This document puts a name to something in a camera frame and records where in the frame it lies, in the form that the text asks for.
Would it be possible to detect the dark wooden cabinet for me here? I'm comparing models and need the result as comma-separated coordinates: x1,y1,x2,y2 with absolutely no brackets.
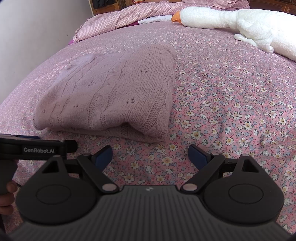
248,0,296,15

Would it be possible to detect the pink knitted sweater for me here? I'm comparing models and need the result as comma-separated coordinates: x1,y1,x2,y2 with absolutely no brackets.
33,44,176,143

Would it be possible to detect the pink floral bed sheet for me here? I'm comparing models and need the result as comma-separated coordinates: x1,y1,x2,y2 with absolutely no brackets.
1,22,295,233

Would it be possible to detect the person's left hand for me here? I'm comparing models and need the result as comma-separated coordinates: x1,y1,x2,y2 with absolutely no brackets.
0,181,18,215

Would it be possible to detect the pink checked duvet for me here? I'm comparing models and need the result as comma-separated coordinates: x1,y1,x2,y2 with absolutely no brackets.
72,0,250,43

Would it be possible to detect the white plush goose toy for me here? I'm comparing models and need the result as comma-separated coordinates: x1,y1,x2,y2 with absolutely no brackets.
171,6,295,61

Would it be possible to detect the white and magenta cloth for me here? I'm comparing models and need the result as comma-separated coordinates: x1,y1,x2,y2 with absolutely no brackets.
127,15,173,27

